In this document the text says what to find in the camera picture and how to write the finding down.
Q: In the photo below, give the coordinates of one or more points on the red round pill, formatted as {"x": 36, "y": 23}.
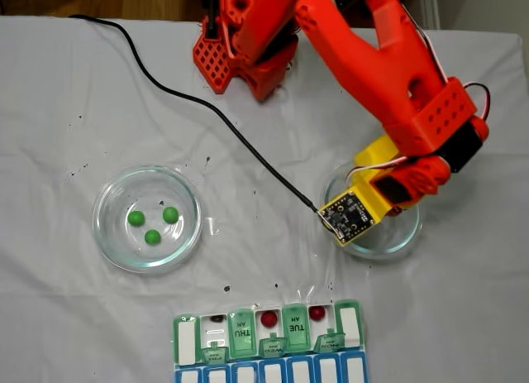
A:
{"x": 317, "y": 313}
{"x": 268, "y": 319}

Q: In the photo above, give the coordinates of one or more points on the weekly pill organizer box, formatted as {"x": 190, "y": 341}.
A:
{"x": 297, "y": 333}

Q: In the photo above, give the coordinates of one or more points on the glass bowl for red pills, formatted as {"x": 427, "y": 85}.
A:
{"x": 396, "y": 246}

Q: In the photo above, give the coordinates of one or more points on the green round pill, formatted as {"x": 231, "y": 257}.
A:
{"x": 170, "y": 214}
{"x": 136, "y": 218}
{"x": 152, "y": 236}

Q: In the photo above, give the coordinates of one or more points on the glass bowl for green pills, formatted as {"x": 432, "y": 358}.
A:
{"x": 111, "y": 250}

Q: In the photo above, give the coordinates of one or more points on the white tablecloth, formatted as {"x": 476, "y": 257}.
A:
{"x": 62, "y": 317}

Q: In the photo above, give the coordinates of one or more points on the camera circuit board yellow frame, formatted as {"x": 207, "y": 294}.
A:
{"x": 346, "y": 217}

